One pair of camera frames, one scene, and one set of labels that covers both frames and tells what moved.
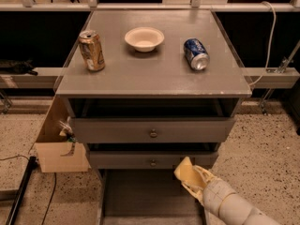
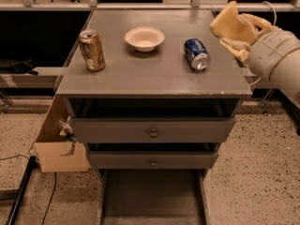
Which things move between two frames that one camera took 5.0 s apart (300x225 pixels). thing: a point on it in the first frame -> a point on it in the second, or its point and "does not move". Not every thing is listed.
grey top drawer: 152,130 does not move
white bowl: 144,38 does not move
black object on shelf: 10,66 does not move
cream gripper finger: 196,192 -> 241,51
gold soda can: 92,50 does not move
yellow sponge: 187,174 -> 229,25
